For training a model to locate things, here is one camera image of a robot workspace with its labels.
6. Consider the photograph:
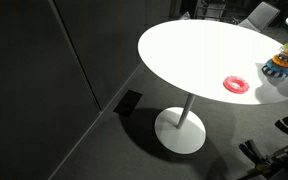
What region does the red plastic ring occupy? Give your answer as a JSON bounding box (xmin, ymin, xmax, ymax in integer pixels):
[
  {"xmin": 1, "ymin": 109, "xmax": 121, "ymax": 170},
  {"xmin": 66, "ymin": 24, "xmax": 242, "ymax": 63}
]
[{"xmin": 222, "ymin": 75, "xmax": 251, "ymax": 95}]

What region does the black floor plate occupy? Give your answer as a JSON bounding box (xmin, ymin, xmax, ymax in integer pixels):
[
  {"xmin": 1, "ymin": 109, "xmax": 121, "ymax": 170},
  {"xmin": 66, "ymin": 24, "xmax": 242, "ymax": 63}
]
[{"xmin": 113, "ymin": 89, "xmax": 143, "ymax": 118}]

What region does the white table pole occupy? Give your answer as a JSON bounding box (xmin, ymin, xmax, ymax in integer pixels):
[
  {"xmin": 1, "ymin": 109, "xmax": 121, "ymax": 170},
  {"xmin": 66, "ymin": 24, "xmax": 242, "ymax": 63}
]
[{"xmin": 176, "ymin": 93, "xmax": 197, "ymax": 130}]

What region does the white round table base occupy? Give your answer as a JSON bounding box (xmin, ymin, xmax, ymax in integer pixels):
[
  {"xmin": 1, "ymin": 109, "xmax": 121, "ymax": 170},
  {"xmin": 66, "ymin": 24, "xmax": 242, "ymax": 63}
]
[{"xmin": 154, "ymin": 106, "xmax": 207, "ymax": 155}]

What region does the grey chair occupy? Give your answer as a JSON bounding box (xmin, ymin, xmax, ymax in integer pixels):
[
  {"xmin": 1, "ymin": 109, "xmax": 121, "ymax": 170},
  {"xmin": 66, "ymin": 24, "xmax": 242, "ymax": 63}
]
[{"xmin": 237, "ymin": 1, "xmax": 281, "ymax": 33}]

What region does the dark metal frame chair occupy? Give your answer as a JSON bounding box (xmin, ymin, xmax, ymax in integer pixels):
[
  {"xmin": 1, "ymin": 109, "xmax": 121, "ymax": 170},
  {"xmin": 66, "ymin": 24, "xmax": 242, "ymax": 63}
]
[{"xmin": 193, "ymin": 0, "xmax": 229, "ymax": 21}]

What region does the black white striped ring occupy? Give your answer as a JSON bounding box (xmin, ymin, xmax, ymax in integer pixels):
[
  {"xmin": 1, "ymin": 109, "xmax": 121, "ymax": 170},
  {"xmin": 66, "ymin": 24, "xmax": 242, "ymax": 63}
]
[{"xmin": 261, "ymin": 64, "xmax": 288, "ymax": 79}]

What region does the blue plastic ring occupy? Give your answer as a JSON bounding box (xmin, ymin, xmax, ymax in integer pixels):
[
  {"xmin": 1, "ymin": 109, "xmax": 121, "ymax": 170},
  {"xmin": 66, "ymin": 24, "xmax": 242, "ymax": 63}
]
[{"xmin": 265, "ymin": 59, "xmax": 288, "ymax": 74}]

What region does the orange plastic ring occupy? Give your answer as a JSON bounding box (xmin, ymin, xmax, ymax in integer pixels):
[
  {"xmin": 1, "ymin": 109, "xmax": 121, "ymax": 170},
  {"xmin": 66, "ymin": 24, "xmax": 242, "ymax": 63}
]
[{"xmin": 271, "ymin": 54, "xmax": 288, "ymax": 69}]

